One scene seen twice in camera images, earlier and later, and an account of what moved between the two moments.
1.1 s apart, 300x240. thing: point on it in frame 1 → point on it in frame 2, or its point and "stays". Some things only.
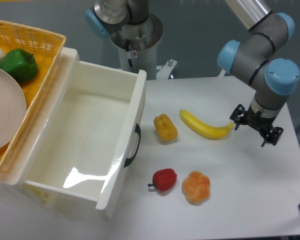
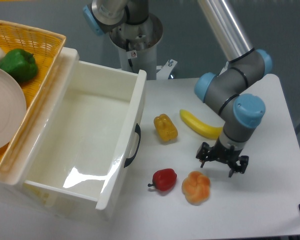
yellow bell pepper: [165, 127] stays
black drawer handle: [138, 130] stays
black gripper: [261, 124] → [219, 152]
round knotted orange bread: [196, 187] stays
